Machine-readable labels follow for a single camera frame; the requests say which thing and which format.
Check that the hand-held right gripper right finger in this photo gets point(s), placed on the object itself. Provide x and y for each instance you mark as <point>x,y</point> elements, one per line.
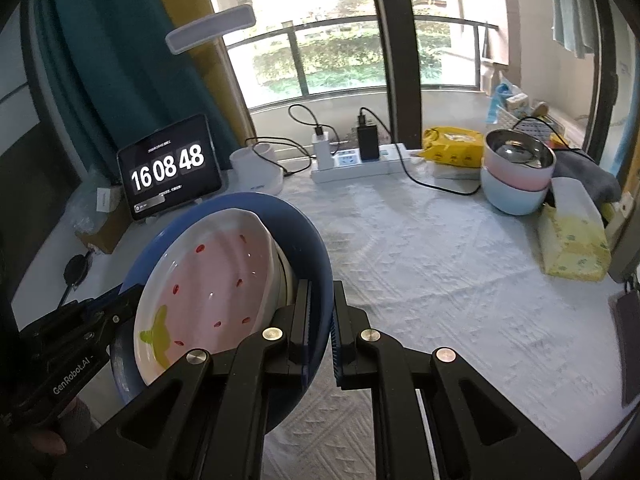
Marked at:
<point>337,345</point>

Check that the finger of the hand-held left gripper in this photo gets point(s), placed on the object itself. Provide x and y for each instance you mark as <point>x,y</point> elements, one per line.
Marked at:
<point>85,325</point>

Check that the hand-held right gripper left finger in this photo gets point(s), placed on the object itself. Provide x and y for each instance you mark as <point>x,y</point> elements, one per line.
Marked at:
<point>302,325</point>

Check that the cream bowl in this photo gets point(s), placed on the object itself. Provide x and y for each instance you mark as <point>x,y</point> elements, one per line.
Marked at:
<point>285,280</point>

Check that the large blue bowl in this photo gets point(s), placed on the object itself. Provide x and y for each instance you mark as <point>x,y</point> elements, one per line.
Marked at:
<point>295,240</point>

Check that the pink strawberry bowl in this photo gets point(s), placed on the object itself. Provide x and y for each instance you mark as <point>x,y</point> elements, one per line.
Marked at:
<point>210,270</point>

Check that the person's left hand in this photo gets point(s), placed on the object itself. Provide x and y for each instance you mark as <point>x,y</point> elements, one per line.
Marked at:
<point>50,442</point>

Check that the black round charger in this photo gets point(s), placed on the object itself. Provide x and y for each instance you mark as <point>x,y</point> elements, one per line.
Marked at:
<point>76,270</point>

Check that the cardboard box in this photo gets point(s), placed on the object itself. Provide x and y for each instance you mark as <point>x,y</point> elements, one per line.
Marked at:
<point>102,235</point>

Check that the white textured tablecloth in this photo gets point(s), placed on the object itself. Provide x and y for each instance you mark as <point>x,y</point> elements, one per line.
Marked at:
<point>425,270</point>

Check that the small white box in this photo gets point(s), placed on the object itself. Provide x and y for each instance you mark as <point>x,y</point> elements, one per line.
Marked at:
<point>107,200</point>

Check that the white cup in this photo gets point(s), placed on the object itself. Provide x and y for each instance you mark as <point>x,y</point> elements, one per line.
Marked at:
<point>255,170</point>

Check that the white charger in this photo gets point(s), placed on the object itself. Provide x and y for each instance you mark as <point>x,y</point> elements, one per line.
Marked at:
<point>322,152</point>

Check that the tablet clock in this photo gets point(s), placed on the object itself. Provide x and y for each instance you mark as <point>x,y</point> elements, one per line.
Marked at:
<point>170,165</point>

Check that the white power strip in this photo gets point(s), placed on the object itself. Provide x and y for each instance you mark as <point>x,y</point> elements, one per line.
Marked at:
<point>395,160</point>

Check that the white flat box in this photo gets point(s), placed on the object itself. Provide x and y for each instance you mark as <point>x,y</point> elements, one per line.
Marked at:
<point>455,172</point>

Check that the light blue bowl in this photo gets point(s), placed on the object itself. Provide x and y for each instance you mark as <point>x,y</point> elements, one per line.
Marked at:
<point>510,197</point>

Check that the yellow packet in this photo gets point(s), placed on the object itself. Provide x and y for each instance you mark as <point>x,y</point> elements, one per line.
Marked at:
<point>455,145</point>

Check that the pink steel bowl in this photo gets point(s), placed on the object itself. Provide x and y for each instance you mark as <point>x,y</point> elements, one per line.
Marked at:
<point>510,172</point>

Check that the yellow curtain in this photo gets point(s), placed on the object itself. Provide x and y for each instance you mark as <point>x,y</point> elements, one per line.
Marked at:
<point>210,85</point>

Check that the yellow tissue pack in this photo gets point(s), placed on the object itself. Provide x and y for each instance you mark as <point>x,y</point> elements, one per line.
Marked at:
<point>575,240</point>

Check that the teal curtain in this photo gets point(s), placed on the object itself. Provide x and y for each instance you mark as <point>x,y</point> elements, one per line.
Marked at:
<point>110,60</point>

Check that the white plastic basket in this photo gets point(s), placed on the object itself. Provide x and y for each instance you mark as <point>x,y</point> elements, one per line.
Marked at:
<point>537,127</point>

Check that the yellow container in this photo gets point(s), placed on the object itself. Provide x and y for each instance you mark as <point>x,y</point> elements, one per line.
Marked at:
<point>556,139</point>

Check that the blue and white carton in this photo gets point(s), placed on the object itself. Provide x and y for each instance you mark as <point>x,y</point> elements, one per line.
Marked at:
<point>515,102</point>

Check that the grey cloth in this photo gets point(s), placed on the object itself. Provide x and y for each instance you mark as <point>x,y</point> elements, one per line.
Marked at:
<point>590,180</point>

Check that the wooden spoon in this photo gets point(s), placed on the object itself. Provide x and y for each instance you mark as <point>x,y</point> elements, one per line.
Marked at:
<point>540,109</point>

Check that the black balcony railing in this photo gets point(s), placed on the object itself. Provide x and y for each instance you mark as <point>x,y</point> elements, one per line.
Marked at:
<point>425,19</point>

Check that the hanging light blue cloth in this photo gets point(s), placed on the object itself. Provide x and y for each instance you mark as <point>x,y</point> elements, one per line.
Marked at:
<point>575,10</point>

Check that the black door frame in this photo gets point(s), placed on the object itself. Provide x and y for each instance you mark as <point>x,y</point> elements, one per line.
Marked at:
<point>605,85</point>
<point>395,60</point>

